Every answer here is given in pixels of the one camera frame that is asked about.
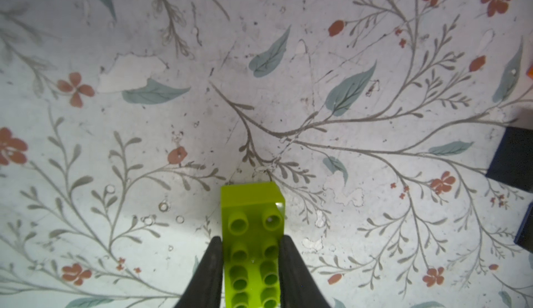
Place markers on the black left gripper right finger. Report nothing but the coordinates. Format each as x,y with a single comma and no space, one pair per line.
297,287

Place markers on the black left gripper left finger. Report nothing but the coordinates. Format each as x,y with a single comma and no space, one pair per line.
205,287

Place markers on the long lime green lego brick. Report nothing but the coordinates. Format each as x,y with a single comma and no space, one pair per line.
253,220

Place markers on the orange lego brick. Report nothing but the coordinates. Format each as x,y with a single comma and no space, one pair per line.
530,72

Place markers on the black small lego piece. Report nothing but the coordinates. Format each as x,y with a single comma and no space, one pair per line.
524,236
512,162

